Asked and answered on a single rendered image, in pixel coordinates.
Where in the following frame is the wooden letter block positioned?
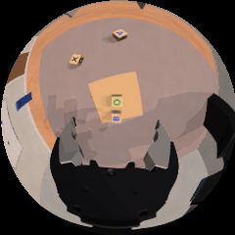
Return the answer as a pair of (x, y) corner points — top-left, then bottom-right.
(70, 54), (85, 66)
(111, 94), (122, 108)
(111, 110), (121, 123)
(113, 29), (127, 41)

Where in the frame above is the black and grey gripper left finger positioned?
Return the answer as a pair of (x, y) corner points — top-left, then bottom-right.
(50, 117), (84, 195)

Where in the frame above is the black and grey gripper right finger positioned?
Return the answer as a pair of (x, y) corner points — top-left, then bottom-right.
(143, 120), (179, 201)

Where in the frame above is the orange flat mat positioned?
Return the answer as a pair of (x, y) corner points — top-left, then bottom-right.
(88, 71), (143, 123)

